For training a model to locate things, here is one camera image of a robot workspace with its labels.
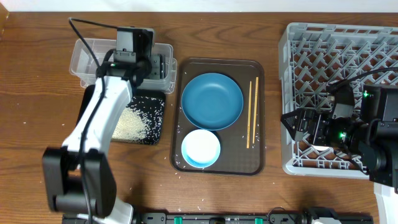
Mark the dark blue plate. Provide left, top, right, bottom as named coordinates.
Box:
left=181, top=73, right=244, bottom=131

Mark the pile of rice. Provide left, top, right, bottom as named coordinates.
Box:
left=112, top=108, right=151, bottom=142

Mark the light blue white bowl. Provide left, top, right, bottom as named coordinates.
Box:
left=181, top=129, right=221, bottom=169

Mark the white cup green inside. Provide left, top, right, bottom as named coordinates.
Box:
left=312, top=145, right=331, bottom=151

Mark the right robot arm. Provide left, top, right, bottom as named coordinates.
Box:
left=280, top=84, right=397, bottom=223

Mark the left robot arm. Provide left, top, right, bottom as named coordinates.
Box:
left=42, top=27, right=155, bottom=223

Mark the grey dishwasher rack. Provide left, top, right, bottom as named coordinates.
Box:
left=279, top=22, right=397, bottom=179

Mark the clear plastic bin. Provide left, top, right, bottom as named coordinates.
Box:
left=70, top=39, right=177, bottom=94

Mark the black plastic tray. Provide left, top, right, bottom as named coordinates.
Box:
left=76, top=84, right=167, bottom=146

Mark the left wooden chopstick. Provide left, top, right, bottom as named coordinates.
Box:
left=246, top=81, right=252, bottom=149

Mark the wooden chopstick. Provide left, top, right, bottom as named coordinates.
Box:
left=246, top=81, right=252, bottom=149
left=252, top=77, right=259, bottom=144

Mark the right wooden chopstick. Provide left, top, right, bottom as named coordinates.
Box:
left=252, top=77, right=259, bottom=144

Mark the brown serving tray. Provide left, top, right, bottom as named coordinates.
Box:
left=170, top=58, right=266, bottom=175

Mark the right black cable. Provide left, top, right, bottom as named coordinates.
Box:
left=329, top=67, right=398, bottom=86

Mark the black cable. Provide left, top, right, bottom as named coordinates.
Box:
left=67, top=17, right=121, bottom=224
left=329, top=67, right=398, bottom=86

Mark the left black cable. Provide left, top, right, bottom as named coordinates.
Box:
left=67, top=17, right=121, bottom=224

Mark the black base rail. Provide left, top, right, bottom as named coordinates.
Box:
left=61, top=207, right=374, bottom=224

